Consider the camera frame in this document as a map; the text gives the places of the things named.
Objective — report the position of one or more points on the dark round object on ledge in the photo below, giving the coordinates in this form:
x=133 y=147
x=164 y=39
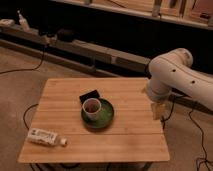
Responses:
x=66 y=35

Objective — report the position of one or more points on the white spray bottle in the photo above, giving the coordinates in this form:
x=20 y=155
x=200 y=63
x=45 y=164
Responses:
x=23 y=22

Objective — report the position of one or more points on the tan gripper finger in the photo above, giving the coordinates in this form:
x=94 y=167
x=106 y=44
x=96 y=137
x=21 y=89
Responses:
x=158 y=110
x=144 y=90

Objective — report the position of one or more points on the plastic bottle with label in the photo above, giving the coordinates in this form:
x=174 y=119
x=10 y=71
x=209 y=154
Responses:
x=44 y=137

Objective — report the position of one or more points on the green plate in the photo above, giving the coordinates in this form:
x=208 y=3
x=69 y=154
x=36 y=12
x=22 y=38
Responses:
x=104 y=118

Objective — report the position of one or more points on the white cup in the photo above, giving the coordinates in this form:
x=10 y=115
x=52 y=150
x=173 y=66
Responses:
x=92 y=107

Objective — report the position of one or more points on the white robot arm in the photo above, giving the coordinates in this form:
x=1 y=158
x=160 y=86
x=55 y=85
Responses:
x=173 y=70

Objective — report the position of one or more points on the black square object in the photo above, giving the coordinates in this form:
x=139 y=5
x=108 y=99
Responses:
x=92 y=94

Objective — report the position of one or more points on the wooden table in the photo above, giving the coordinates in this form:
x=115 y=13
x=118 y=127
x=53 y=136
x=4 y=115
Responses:
x=133 y=136

